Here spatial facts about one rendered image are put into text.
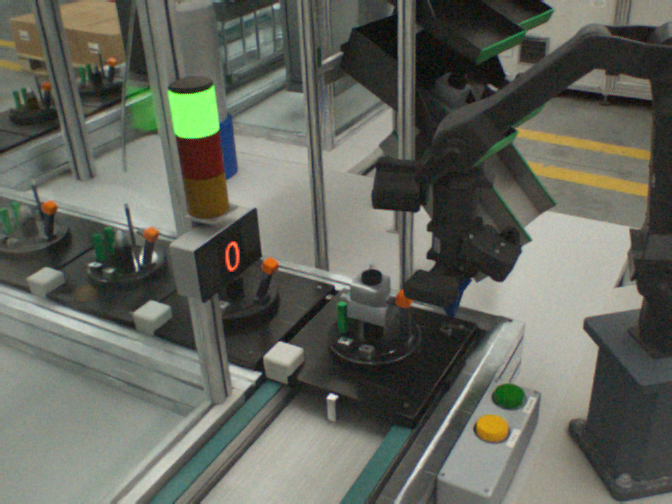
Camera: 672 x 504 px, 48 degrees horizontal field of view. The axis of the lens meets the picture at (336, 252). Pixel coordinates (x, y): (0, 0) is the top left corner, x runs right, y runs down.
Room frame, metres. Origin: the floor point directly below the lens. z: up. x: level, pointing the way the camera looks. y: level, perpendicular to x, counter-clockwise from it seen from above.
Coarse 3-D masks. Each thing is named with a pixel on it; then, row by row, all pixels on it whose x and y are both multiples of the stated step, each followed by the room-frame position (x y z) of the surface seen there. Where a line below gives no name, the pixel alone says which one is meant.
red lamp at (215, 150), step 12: (216, 132) 0.80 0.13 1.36; (180, 144) 0.79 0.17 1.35; (192, 144) 0.78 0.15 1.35; (204, 144) 0.78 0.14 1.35; (216, 144) 0.79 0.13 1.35; (180, 156) 0.79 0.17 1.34; (192, 156) 0.78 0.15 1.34; (204, 156) 0.78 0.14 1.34; (216, 156) 0.79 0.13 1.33; (192, 168) 0.78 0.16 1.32; (204, 168) 0.78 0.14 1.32; (216, 168) 0.79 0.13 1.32
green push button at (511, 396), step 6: (504, 384) 0.80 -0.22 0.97; (510, 384) 0.80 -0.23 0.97; (498, 390) 0.79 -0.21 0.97; (504, 390) 0.79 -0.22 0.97; (510, 390) 0.79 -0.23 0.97; (516, 390) 0.79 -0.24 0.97; (522, 390) 0.79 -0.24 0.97; (498, 396) 0.78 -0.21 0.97; (504, 396) 0.78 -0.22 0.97; (510, 396) 0.78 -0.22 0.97; (516, 396) 0.77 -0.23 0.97; (522, 396) 0.78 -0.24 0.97; (498, 402) 0.77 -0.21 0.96; (504, 402) 0.77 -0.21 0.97; (510, 402) 0.77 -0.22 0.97; (516, 402) 0.77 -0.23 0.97; (522, 402) 0.77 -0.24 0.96
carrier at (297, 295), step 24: (240, 288) 1.03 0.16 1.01; (288, 288) 1.08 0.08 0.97; (312, 288) 1.07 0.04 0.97; (240, 312) 0.98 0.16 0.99; (264, 312) 0.99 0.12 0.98; (288, 312) 1.01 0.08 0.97; (312, 312) 1.01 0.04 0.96; (240, 336) 0.95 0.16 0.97; (264, 336) 0.94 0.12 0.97; (288, 336) 0.95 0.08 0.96; (240, 360) 0.89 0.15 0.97
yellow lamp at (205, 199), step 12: (192, 180) 0.78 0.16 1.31; (204, 180) 0.78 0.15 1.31; (216, 180) 0.79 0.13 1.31; (192, 192) 0.78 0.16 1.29; (204, 192) 0.78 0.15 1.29; (216, 192) 0.79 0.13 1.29; (192, 204) 0.79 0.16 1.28; (204, 204) 0.78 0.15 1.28; (216, 204) 0.79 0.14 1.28; (228, 204) 0.80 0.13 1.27; (192, 216) 0.79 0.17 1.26; (204, 216) 0.78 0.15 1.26; (216, 216) 0.78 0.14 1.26
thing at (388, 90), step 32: (352, 32) 1.19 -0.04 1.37; (384, 32) 1.27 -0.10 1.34; (352, 64) 1.19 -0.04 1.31; (384, 64) 1.15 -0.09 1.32; (416, 64) 1.26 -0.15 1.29; (448, 64) 1.22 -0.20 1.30; (384, 96) 1.15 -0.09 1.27; (416, 96) 1.11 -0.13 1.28; (512, 128) 1.14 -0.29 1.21; (480, 160) 1.06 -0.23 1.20
